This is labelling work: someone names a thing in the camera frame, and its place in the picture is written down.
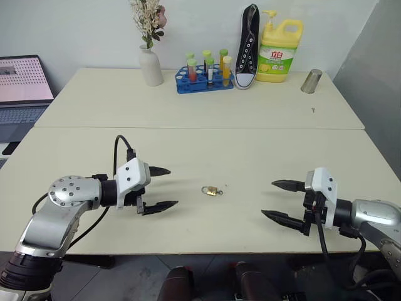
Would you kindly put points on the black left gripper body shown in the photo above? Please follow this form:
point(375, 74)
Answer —
point(140, 200)

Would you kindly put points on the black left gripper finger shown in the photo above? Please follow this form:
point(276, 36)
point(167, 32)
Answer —
point(159, 171)
point(159, 207)

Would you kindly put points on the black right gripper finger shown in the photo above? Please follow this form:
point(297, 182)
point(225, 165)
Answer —
point(286, 220)
point(289, 185)

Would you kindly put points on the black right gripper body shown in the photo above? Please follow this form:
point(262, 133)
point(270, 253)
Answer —
point(313, 207)

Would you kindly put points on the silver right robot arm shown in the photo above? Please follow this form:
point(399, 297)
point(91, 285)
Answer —
point(372, 213)

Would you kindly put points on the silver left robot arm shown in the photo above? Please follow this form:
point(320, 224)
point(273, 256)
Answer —
point(62, 200)

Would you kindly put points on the small brass padlock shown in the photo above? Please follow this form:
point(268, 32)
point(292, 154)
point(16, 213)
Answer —
point(211, 191)

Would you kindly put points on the dark rounded shape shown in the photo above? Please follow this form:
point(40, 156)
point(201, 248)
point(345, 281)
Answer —
point(253, 282)
point(177, 285)

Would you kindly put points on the blue test tube rack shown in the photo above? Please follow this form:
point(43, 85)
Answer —
point(191, 87)

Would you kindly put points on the white ceramic vase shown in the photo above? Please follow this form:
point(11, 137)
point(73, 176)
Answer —
point(151, 69)

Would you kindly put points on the red liquid test tube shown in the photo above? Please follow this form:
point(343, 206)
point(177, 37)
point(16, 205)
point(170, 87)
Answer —
point(191, 70)

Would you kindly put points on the steel metal cup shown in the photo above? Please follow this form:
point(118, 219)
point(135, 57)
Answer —
point(311, 81)

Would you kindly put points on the labelled green cap test tube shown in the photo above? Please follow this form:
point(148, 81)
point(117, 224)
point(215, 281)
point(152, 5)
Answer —
point(210, 72)

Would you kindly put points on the orange liquid yellow cap tube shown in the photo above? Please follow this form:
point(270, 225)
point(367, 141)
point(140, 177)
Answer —
point(227, 70)

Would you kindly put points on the yellow detergent pump bottle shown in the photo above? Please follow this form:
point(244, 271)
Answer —
point(275, 59)

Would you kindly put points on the orange liquid green cap tube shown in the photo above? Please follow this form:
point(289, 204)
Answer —
point(223, 58)

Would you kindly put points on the black flat phone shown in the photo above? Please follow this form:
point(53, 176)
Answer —
point(10, 148)

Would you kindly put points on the black canvas sneaker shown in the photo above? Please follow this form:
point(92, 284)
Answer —
point(247, 47)

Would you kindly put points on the dried flower bouquet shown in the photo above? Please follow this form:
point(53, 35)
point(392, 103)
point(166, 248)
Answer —
point(147, 19)

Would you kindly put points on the grey open laptop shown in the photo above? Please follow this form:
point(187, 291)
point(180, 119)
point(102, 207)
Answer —
point(22, 81)

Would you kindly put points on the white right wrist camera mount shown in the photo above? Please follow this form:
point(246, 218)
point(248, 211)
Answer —
point(327, 191)

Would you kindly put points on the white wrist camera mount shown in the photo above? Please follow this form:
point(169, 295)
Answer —
point(130, 175)
point(327, 191)

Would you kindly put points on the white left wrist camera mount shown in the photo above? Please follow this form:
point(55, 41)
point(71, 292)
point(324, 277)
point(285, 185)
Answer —
point(130, 175)

